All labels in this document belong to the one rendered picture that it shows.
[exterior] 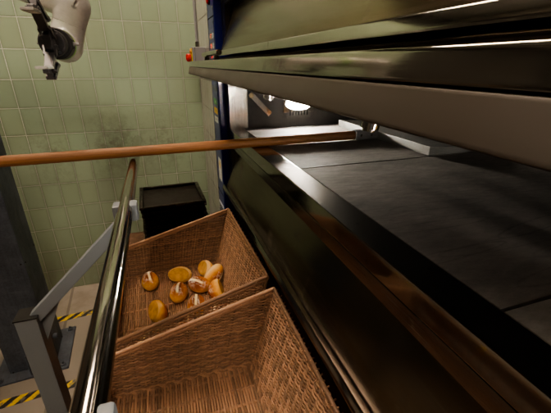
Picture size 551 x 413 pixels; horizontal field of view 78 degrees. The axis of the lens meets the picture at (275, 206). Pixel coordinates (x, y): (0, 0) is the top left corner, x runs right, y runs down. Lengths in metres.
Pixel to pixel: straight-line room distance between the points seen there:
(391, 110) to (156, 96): 2.14
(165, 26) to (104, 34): 0.33
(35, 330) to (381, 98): 0.81
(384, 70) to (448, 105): 0.06
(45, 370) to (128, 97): 1.68
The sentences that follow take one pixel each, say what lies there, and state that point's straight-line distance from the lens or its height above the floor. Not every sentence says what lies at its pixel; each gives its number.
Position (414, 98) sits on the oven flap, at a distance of 0.20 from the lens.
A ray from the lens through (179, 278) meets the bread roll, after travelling 1.47.
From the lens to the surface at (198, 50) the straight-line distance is 1.96.
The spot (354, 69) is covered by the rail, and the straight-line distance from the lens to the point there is 0.26.
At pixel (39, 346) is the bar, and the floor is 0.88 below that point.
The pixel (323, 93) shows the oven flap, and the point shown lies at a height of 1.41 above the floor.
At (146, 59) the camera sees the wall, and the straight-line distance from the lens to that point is 2.30.
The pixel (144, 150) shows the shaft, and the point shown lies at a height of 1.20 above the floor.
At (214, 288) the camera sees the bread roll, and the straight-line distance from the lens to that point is 1.34.
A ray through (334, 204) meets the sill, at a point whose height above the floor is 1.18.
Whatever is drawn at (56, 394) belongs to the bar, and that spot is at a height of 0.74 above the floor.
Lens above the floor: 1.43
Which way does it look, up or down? 23 degrees down
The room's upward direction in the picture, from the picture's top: straight up
